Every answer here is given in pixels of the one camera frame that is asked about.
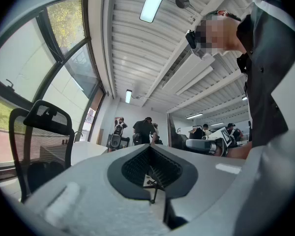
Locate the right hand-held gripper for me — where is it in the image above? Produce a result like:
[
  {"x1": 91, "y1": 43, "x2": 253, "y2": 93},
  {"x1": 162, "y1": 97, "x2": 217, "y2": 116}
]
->
[{"x1": 186, "y1": 128, "x2": 234, "y2": 157}]

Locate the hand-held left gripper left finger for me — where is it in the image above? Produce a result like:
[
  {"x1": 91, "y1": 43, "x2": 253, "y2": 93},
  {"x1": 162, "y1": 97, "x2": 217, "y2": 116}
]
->
[{"x1": 24, "y1": 143, "x2": 171, "y2": 236}]

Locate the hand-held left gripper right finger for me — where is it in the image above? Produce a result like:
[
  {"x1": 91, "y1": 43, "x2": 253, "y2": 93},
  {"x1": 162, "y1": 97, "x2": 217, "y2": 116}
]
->
[{"x1": 149, "y1": 144, "x2": 247, "y2": 230}]

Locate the person's right forearm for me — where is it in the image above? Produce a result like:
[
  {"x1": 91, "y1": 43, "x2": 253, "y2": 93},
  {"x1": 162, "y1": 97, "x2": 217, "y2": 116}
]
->
[{"x1": 227, "y1": 141, "x2": 253, "y2": 160}]

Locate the white office desk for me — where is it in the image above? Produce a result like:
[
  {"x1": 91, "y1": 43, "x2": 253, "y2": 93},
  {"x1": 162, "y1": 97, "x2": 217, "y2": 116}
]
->
[{"x1": 70, "y1": 141, "x2": 109, "y2": 166}]

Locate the black caster chair base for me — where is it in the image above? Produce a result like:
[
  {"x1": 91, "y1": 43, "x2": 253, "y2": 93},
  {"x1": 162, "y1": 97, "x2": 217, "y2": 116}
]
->
[{"x1": 143, "y1": 173, "x2": 166, "y2": 205}]

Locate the black rounded device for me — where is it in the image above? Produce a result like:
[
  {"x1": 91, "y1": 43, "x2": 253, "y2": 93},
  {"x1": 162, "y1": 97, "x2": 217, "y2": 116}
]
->
[{"x1": 107, "y1": 133, "x2": 130, "y2": 149}]

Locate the white ceiling air unit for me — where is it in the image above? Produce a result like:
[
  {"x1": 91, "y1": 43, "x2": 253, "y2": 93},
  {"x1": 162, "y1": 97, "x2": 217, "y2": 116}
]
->
[{"x1": 162, "y1": 49, "x2": 216, "y2": 95}]

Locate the black mesh office chair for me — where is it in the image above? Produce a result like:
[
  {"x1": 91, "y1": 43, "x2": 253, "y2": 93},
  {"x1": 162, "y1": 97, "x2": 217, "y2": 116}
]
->
[{"x1": 8, "y1": 99, "x2": 76, "y2": 204}]

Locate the person's head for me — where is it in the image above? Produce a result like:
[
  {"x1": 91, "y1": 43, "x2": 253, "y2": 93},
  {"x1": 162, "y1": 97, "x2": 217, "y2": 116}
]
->
[{"x1": 194, "y1": 10, "x2": 248, "y2": 58}]

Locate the person's black clothing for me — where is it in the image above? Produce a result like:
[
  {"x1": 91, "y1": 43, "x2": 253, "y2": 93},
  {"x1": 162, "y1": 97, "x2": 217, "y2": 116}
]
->
[{"x1": 236, "y1": 2, "x2": 295, "y2": 148}]

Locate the dark framed window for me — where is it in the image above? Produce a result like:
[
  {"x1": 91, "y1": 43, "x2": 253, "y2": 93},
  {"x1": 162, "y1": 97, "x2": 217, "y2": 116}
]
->
[{"x1": 0, "y1": 0, "x2": 106, "y2": 181}]

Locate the black round ceiling fixture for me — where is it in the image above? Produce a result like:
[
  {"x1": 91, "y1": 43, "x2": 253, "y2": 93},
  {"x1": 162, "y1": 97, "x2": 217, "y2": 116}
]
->
[{"x1": 175, "y1": 0, "x2": 196, "y2": 9}]

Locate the black head-worn camera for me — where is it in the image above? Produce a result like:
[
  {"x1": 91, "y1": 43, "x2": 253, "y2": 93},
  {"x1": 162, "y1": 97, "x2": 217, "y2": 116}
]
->
[{"x1": 185, "y1": 29, "x2": 197, "y2": 50}]

